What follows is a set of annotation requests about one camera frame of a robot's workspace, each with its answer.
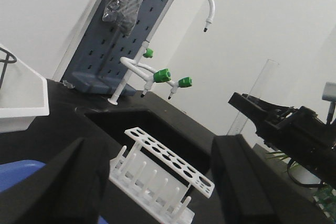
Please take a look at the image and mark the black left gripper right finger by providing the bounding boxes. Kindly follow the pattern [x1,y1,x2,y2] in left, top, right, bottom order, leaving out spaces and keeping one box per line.
[211,134,330,223]

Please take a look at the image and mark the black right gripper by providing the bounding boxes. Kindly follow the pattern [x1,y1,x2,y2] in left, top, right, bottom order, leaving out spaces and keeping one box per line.
[228,92,335,185]

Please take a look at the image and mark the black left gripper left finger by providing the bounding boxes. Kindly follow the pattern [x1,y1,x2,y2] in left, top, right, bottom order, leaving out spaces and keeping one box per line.
[1,138,110,223]

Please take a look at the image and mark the white test tube rack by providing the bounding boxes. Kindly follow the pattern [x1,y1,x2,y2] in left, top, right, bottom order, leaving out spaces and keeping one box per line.
[109,127,215,223]

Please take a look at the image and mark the grey pegboard drying rack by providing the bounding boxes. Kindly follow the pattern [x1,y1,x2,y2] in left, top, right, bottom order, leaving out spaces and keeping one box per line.
[61,0,167,94]

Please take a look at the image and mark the tall glass measuring cylinder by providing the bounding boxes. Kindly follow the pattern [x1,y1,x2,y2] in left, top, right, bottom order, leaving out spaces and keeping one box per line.
[227,59,279,135]

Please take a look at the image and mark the blue plastic tray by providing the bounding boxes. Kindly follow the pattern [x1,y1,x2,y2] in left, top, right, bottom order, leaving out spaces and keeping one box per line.
[0,159,106,224]

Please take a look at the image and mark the black lab sink basin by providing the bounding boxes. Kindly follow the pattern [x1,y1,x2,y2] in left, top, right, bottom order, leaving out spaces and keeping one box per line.
[85,108,214,175]

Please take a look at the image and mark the right white storage bin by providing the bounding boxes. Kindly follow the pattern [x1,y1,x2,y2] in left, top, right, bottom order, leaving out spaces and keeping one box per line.
[1,45,49,133]

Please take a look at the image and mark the white gooseneck lab faucet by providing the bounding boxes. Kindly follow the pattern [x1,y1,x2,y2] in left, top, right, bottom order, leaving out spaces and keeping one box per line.
[107,0,193,105]

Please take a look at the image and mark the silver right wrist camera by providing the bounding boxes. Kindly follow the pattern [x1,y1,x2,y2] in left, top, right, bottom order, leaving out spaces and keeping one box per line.
[322,82,336,102]

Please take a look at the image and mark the black wire tripod stand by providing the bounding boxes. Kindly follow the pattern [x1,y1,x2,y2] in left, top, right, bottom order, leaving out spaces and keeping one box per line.
[0,46,17,87]

